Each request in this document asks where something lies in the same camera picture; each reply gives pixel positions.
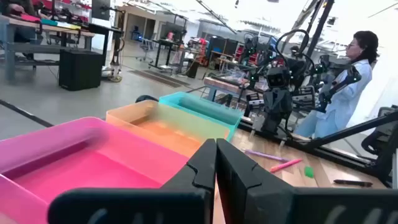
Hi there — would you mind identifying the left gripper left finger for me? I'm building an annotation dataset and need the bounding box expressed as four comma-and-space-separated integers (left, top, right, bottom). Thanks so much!
47, 138, 218, 224

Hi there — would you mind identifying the person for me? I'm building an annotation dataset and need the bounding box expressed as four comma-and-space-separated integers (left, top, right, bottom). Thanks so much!
0, 0, 43, 44
294, 30, 380, 139

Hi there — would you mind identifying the dark floor mat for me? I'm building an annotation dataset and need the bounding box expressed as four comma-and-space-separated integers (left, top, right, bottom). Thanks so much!
127, 68, 191, 89

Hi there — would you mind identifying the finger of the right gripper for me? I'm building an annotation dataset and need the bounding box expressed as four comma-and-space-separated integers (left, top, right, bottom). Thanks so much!
245, 88, 278, 133
277, 85, 317, 133

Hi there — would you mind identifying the teal plastic bin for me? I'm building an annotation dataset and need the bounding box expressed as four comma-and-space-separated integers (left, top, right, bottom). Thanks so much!
158, 91, 243, 142

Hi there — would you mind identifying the wood-topped background table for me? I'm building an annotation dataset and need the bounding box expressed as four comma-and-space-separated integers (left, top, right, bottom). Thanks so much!
203, 76, 249, 103

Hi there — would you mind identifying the orange plastic bin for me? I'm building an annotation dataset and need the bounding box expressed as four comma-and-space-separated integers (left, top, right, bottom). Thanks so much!
105, 99, 231, 158

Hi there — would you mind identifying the pink plastic bin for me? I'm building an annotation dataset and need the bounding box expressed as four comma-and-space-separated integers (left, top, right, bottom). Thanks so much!
0, 116, 200, 224

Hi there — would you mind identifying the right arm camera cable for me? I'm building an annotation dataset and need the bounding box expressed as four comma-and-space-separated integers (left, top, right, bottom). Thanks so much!
275, 29, 312, 68

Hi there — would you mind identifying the black office chair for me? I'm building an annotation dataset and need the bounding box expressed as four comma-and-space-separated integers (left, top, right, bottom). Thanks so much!
360, 105, 398, 189

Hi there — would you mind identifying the black table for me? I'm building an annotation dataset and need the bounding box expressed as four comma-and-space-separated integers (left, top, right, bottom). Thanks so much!
150, 37, 187, 71
88, 23, 125, 67

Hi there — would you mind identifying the black pen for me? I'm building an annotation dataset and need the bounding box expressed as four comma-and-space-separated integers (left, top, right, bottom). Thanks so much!
333, 179, 373, 187

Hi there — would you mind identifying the wooden workbench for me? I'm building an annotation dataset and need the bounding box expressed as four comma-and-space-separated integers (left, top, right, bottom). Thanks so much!
0, 14, 96, 82

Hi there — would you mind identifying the black monitor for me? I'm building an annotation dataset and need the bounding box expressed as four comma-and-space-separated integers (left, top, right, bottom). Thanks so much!
91, 0, 112, 21

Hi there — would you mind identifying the black gantry post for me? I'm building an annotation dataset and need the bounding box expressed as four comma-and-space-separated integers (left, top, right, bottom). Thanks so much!
306, 0, 335, 58

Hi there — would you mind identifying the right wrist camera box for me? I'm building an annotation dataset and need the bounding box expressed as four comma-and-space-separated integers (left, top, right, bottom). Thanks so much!
266, 66, 289, 89

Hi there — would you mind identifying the black floor cabinet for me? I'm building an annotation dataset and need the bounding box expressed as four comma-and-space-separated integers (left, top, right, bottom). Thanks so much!
58, 49, 104, 92

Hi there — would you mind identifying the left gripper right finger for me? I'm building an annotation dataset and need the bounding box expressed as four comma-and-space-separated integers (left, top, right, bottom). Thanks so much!
216, 138, 398, 224

